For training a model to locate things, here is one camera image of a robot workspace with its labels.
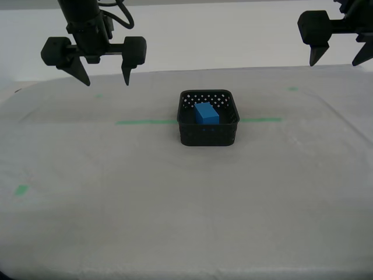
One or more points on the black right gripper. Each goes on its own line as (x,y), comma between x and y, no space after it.
(358,20)

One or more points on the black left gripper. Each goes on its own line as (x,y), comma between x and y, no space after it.
(90,41)

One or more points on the blue rectangular block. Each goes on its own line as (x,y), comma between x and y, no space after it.
(206,113)

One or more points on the black perforated plastic basket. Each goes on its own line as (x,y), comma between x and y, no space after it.
(208,134)

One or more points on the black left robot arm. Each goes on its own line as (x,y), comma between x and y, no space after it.
(78,10)

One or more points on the green tape square marker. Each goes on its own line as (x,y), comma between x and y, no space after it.
(21,189)
(99,96)
(292,88)

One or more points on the long green tape strip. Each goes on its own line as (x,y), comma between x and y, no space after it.
(140,122)

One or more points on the white woven table cover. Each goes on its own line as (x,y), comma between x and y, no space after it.
(186,204)

